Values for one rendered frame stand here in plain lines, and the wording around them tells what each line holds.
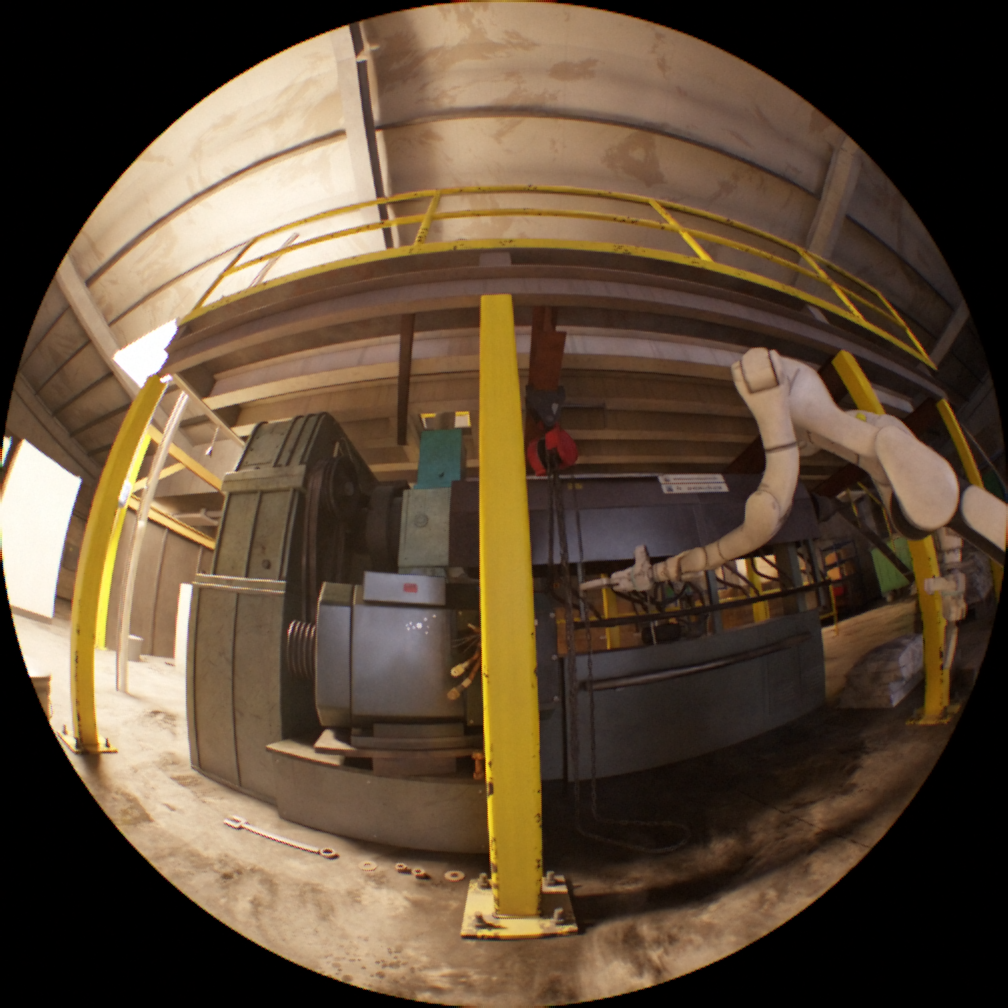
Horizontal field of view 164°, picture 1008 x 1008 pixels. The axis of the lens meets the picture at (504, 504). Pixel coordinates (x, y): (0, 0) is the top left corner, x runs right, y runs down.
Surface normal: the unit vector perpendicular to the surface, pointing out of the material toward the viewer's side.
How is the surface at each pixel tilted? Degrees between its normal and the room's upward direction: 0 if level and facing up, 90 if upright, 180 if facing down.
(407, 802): 90
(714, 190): 171
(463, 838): 90
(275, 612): 90
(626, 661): 90
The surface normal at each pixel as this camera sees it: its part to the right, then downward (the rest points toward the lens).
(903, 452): -0.80, -0.21
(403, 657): 0.33, -0.37
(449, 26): 0.04, 0.97
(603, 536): -0.01, -0.39
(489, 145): 0.03, 0.85
